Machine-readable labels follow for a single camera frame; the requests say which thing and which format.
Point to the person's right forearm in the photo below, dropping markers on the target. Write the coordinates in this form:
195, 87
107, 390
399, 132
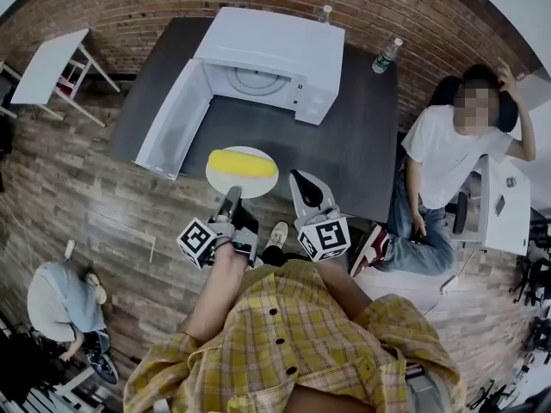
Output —
344, 288

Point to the dark phone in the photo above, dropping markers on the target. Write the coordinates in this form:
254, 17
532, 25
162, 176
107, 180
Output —
500, 205

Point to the person's left forearm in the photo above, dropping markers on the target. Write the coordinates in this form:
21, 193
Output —
215, 291

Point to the person's black trouser leg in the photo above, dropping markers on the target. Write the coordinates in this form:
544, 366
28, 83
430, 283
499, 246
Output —
274, 256

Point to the small square box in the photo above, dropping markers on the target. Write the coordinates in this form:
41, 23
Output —
511, 181

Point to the yellow corn cob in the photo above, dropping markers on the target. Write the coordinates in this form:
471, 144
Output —
241, 164

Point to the person's right white shoe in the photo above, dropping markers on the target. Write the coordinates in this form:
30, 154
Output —
277, 232

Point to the red box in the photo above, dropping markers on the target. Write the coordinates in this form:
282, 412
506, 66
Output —
65, 85

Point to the white desk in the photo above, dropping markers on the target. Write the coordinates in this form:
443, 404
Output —
512, 222

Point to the white round plate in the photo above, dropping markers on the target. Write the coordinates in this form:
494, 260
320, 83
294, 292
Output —
254, 187

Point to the white power adapter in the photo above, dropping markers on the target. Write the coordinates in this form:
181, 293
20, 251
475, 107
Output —
69, 250

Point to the white microwave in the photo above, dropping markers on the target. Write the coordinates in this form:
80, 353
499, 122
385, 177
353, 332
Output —
267, 45

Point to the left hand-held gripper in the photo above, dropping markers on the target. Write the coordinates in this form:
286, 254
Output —
193, 239

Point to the clear water bottle green label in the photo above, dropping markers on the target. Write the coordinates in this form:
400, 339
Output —
383, 60
325, 14

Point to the white side table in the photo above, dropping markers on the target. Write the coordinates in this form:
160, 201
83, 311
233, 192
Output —
47, 67

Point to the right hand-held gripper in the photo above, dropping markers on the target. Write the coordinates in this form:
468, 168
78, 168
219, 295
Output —
329, 237

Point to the black tripod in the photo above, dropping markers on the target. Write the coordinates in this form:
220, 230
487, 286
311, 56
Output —
536, 282

